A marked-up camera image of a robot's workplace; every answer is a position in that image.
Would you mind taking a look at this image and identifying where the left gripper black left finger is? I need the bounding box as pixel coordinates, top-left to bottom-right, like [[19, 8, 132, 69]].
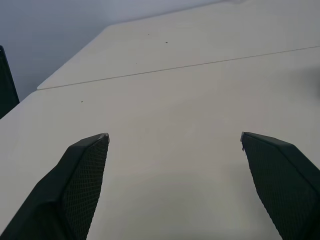
[[0, 132, 110, 240]]

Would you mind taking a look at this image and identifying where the dark laptop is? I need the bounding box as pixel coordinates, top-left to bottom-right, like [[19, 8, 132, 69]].
[[0, 45, 20, 120]]

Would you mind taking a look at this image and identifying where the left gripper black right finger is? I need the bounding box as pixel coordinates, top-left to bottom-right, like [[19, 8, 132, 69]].
[[240, 131, 320, 240]]

